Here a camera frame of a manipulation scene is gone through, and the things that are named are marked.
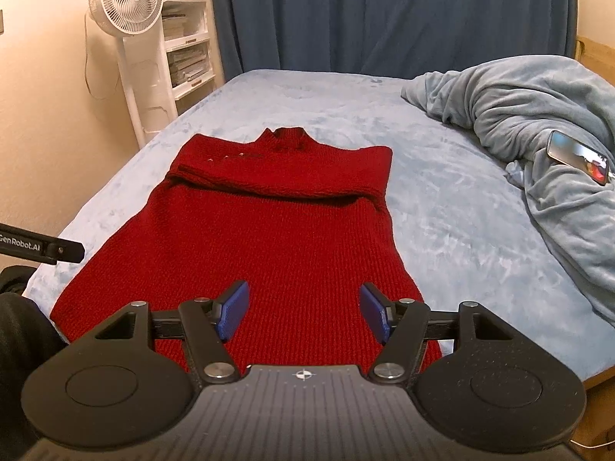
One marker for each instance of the white shelf unit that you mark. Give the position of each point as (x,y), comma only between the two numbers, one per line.
(190,91)

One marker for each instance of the dark blue curtain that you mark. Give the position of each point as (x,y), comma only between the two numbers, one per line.
(384,14)

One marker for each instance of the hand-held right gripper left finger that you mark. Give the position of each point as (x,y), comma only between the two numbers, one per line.
(235,309)

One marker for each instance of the white standing fan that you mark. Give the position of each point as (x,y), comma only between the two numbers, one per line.
(144,81)

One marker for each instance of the smartphone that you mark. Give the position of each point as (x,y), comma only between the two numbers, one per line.
(571,153)

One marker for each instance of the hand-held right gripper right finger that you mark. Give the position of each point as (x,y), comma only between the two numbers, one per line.
(374,312)

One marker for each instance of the grey-blue fleece blanket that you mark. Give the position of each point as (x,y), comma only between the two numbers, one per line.
(519,101)

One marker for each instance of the light blue bed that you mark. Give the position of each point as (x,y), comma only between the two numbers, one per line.
(456,192)

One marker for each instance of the wooden bed frame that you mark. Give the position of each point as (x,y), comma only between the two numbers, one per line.
(596,53)

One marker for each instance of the red knit cardigan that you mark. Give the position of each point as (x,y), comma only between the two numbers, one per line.
(288,230)

